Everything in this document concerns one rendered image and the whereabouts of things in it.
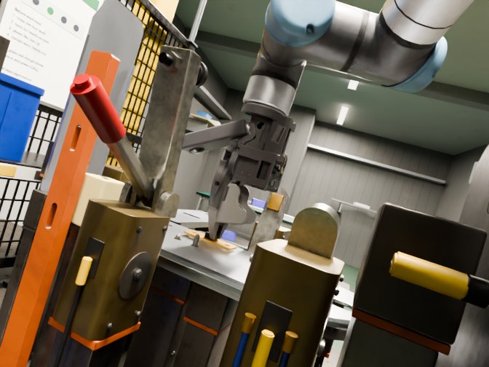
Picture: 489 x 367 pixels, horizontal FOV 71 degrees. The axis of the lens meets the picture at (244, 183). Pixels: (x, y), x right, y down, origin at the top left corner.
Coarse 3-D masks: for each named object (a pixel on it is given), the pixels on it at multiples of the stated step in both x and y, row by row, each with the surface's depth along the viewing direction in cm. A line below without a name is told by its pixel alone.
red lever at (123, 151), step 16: (80, 80) 24; (96, 80) 25; (80, 96) 24; (96, 96) 25; (96, 112) 25; (112, 112) 26; (96, 128) 27; (112, 128) 27; (112, 144) 29; (128, 144) 29; (128, 160) 30; (128, 176) 32; (144, 176) 33; (144, 192) 34
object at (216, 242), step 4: (184, 232) 54; (188, 232) 53; (192, 232) 54; (196, 232) 56; (200, 232) 57; (208, 232) 53; (192, 236) 53; (200, 236) 53; (204, 236) 53; (208, 236) 53; (216, 236) 54; (204, 240) 52; (208, 240) 52; (212, 240) 53; (216, 240) 54; (220, 240) 55; (216, 244) 52; (220, 244) 52; (224, 244) 53; (228, 244) 54; (224, 248) 51; (228, 248) 51; (232, 248) 52
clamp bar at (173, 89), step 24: (168, 48) 33; (168, 72) 33; (192, 72) 33; (168, 96) 33; (192, 96) 35; (168, 120) 34; (144, 144) 35; (168, 144) 34; (144, 168) 35; (168, 168) 34
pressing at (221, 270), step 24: (168, 240) 47; (192, 240) 52; (168, 264) 39; (192, 264) 38; (216, 264) 42; (240, 264) 46; (216, 288) 36; (240, 288) 36; (336, 312) 38; (336, 336) 33
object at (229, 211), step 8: (232, 184) 51; (224, 192) 51; (232, 192) 51; (224, 200) 52; (232, 200) 51; (216, 208) 50; (224, 208) 51; (232, 208) 51; (240, 208) 50; (208, 216) 52; (216, 216) 51; (224, 216) 51; (232, 216) 50; (240, 216) 50; (208, 224) 52; (216, 224) 52; (216, 232) 53
